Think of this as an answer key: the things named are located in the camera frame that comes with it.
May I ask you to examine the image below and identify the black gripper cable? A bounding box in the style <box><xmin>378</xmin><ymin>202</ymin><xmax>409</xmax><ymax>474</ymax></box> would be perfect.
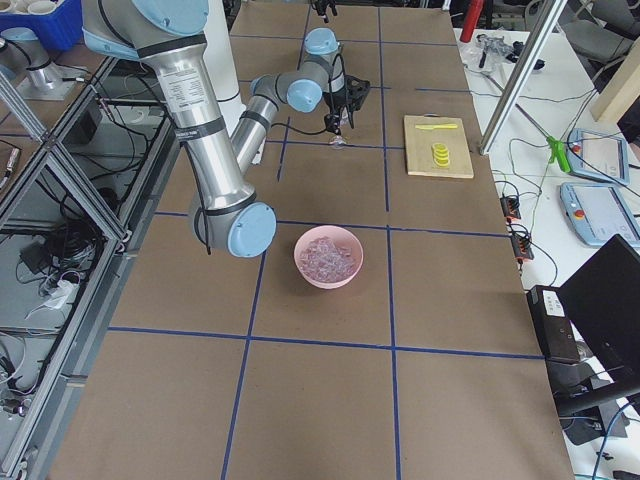
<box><xmin>287</xmin><ymin>49</ymin><xmax>359</xmax><ymax>136</ymax></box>

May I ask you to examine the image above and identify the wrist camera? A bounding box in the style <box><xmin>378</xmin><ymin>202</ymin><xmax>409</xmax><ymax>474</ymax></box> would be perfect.
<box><xmin>345</xmin><ymin>75</ymin><xmax>371</xmax><ymax>114</ymax></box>

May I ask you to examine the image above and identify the lemon slice two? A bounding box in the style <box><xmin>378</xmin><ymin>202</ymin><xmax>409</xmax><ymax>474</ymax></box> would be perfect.
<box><xmin>433</xmin><ymin>152</ymin><xmax>449</xmax><ymax>165</ymax></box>

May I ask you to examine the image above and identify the pink bowl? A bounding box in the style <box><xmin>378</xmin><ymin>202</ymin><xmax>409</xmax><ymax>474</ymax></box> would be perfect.
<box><xmin>294</xmin><ymin>225</ymin><xmax>364</xmax><ymax>289</ymax></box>

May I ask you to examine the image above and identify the red cylinder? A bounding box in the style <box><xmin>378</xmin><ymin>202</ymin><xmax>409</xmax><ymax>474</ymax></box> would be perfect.
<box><xmin>459</xmin><ymin>0</ymin><xmax>485</xmax><ymax>43</ymax></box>

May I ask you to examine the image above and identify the green tipped reacher stick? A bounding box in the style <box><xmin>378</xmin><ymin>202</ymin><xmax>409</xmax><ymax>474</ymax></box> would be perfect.
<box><xmin>478</xmin><ymin>70</ymin><xmax>570</xmax><ymax>173</ymax></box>

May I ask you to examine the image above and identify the aluminium truss frame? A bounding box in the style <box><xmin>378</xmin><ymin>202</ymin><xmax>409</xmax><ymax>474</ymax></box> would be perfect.
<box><xmin>1</xmin><ymin>45</ymin><xmax>179</xmax><ymax>479</ymax></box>

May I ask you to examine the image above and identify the teach pendant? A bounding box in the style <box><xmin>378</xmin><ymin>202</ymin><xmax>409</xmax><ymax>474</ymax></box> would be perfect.
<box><xmin>566</xmin><ymin>128</ymin><xmax>630</xmax><ymax>185</ymax></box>
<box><xmin>559</xmin><ymin>182</ymin><xmax>639</xmax><ymax>248</ymax></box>

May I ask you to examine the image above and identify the wine glass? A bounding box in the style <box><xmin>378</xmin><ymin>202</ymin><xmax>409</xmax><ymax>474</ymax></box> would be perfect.
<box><xmin>328</xmin><ymin>134</ymin><xmax>347</xmax><ymax>149</ymax></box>

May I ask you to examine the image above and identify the yellow plastic knife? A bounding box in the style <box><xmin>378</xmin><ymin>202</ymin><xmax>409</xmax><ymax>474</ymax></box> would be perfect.
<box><xmin>414</xmin><ymin>123</ymin><xmax>458</xmax><ymax>131</ymax></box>

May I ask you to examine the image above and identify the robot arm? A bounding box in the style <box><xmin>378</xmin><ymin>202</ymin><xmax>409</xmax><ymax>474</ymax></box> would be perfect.
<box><xmin>82</xmin><ymin>1</ymin><xmax>346</xmax><ymax>258</ymax></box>

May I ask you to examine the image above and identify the blue plastic bin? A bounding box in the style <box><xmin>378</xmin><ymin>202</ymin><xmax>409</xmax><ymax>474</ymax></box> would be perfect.
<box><xmin>1</xmin><ymin>0</ymin><xmax>83</xmax><ymax>51</ymax></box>

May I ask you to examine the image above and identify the lemon slice one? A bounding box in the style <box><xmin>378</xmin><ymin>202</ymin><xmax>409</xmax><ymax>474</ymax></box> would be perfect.
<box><xmin>433</xmin><ymin>157</ymin><xmax>450</xmax><ymax>168</ymax></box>

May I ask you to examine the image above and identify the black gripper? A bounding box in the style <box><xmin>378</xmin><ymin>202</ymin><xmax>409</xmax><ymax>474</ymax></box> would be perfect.
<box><xmin>310</xmin><ymin>0</ymin><xmax>349</xmax><ymax>136</ymax></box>

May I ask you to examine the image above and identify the upper teach pendant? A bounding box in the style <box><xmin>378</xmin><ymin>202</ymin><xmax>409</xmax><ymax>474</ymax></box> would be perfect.
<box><xmin>566</xmin><ymin>128</ymin><xmax>630</xmax><ymax>185</ymax></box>

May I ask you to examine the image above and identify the clear plastic bag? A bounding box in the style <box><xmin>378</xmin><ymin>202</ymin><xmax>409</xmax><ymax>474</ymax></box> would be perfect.
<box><xmin>459</xmin><ymin>34</ymin><xmax>514</xmax><ymax>73</ymax></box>

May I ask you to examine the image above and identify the aluminium frame post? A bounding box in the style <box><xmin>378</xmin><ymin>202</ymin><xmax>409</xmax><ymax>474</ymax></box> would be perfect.
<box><xmin>479</xmin><ymin>0</ymin><xmax>567</xmax><ymax>155</ymax></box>

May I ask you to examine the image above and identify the black laptop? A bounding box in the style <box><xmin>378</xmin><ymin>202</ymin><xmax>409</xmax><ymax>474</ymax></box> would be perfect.
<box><xmin>558</xmin><ymin>234</ymin><xmax>639</xmax><ymax>380</ymax></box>

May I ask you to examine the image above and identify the wooden cutting board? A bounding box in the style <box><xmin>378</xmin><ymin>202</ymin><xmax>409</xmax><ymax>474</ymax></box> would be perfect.
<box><xmin>403</xmin><ymin>115</ymin><xmax>474</xmax><ymax>179</ymax></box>

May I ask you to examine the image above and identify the lower teach pendant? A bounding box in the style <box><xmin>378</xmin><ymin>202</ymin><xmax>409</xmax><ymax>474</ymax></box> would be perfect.
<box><xmin>559</xmin><ymin>182</ymin><xmax>639</xmax><ymax>248</ymax></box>

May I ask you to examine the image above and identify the ice cubes pile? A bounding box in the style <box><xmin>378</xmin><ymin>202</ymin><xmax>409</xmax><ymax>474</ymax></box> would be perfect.
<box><xmin>299</xmin><ymin>237</ymin><xmax>356</xmax><ymax>283</ymax></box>

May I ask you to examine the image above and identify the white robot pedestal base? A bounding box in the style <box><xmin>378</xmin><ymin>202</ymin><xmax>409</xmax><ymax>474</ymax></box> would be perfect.
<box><xmin>199</xmin><ymin>0</ymin><xmax>270</xmax><ymax>165</ymax></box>

